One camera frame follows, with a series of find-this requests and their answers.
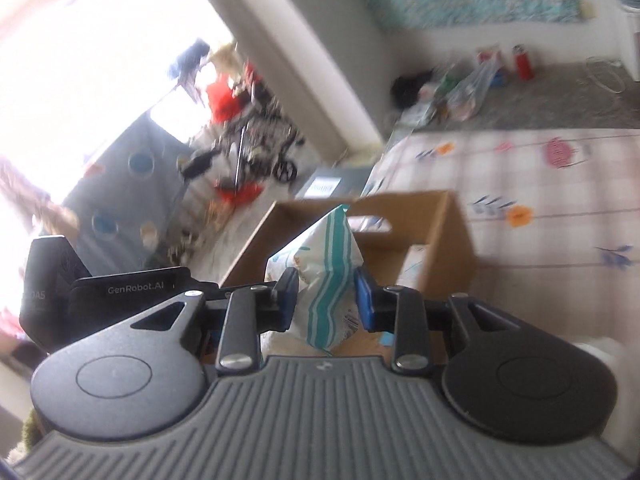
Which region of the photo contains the baby stroller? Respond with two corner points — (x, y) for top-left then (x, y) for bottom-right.
(180, 62), (306, 191)

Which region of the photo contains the red bottle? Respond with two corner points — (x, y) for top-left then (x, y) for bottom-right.
(512, 45), (534, 81)

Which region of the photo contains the red cloth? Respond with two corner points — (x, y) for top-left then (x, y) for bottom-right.
(206, 72), (241, 123)

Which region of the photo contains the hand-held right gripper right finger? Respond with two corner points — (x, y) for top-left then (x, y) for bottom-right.
(354, 267), (526, 375)

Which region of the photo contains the white cable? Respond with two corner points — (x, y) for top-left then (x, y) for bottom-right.
(585, 56), (627, 94)

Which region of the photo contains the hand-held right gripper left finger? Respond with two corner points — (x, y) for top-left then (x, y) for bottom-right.
(131, 268), (300, 372)

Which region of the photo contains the grey flat box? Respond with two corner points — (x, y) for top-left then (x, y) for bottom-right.
(292, 167), (373, 201)

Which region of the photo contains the white teal striped soft packet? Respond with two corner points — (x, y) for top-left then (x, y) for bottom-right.
(264, 204), (365, 351)

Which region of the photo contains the clear plastic bag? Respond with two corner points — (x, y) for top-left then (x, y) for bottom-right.
(445, 60), (501, 122)

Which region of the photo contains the black bag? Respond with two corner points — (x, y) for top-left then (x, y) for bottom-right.
(390, 70), (435, 110)

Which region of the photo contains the plaid printed bed sheet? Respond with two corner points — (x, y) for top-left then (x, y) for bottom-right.
(361, 129), (640, 366)

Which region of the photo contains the brown cardboard box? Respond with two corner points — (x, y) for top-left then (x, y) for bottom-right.
(220, 189), (477, 361)

